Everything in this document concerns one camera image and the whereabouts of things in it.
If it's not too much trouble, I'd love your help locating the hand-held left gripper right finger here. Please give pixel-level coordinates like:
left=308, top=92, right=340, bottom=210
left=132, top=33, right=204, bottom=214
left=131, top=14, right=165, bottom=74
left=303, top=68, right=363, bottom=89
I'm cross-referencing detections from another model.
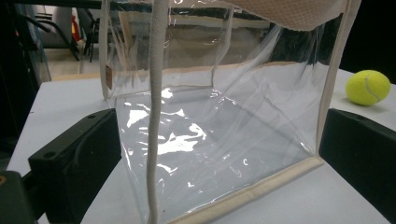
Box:
left=318, top=107, right=396, bottom=224

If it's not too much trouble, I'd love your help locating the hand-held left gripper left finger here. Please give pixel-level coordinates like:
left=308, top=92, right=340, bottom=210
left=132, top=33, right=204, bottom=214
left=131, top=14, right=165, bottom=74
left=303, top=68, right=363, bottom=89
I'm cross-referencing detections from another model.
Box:
left=27, top=107, right=122, bottom=224

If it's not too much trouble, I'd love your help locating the black metal stand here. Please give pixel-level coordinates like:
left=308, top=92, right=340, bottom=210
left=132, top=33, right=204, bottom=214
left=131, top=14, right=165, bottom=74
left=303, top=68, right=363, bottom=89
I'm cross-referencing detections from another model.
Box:
left=21, top=12, right=101, bottom=63

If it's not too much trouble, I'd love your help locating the clear plastic bag beige trim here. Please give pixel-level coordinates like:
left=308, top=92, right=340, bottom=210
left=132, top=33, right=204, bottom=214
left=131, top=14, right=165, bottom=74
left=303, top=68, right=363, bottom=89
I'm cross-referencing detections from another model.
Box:
left=98, top=0, right=362, bottom=224

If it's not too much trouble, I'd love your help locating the yellow tennis ball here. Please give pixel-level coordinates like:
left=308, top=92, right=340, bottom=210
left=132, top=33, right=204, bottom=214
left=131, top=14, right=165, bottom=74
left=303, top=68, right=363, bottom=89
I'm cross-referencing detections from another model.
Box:
left=345, top=69, right=391, bottom=106

